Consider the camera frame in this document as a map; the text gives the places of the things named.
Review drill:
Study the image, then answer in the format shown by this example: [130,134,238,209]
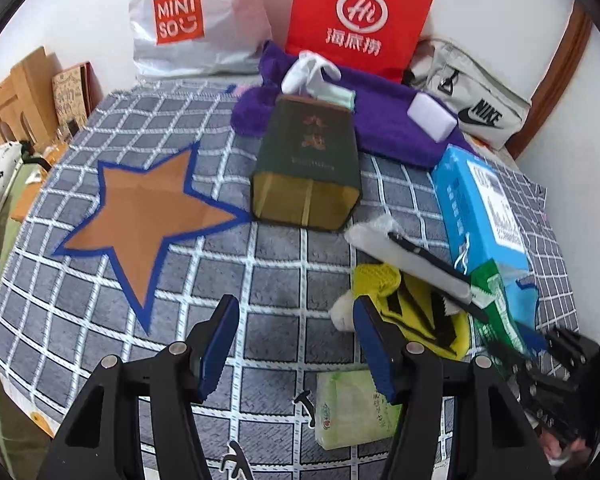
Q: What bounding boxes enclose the green packet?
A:
[469,259,531,361]

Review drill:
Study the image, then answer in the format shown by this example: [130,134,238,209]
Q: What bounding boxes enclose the brown cardboard boxes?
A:
[0,46,61,153]

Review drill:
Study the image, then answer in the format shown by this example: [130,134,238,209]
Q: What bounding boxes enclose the dark green box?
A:
[250,94,363,232]

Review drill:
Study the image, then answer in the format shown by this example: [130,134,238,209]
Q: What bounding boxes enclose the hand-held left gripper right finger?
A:
[351,296,556,480]

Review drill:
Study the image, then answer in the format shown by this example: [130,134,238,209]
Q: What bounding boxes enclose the brown printed box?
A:
[51,61,104,131]

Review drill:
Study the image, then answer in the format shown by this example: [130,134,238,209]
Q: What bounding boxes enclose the yellow cloth with black stripes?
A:
[352,262,473,358]

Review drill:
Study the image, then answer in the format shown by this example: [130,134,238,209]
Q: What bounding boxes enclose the purple towel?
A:
[230,40,478,168]

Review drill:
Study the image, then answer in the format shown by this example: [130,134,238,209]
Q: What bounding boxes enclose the grey waist bag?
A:
[405,39,533,150]

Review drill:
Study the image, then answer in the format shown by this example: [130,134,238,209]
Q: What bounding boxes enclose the blue cardboard box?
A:
[432,144,541,321]

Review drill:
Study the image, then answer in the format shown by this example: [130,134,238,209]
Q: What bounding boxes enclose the white plastic wrapped pack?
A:
[345,216,481,306]

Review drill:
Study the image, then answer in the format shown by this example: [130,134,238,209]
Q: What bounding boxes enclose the green tissue pack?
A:
[314,369,403,451]

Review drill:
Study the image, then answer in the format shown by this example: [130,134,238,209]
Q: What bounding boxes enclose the grey checked star blanket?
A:
[0,80,581,480]

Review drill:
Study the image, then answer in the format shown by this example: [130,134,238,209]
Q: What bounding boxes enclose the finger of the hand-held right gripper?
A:
[522,325,600,363]
[500,355,581,413]

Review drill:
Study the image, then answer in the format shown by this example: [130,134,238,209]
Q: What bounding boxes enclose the mint green cloth roll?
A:
[305,80,356,111]

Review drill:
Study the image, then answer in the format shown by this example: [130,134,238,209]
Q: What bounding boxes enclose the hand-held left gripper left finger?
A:
[40,294,241,480]

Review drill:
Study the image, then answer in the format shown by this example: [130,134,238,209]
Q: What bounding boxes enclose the white plush piece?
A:
[330,294,361,332]

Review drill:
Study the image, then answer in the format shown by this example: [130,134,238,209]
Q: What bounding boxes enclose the black watch strap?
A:
[387,231,491,321]

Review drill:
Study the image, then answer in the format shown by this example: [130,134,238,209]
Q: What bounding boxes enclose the white spotted plush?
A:
[0,141,23,196]

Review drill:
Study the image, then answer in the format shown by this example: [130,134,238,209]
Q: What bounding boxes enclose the wooden door frame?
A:
[502,0,593,161]

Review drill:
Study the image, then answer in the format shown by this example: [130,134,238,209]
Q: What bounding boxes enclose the white sponge block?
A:
[407,92,458,143]

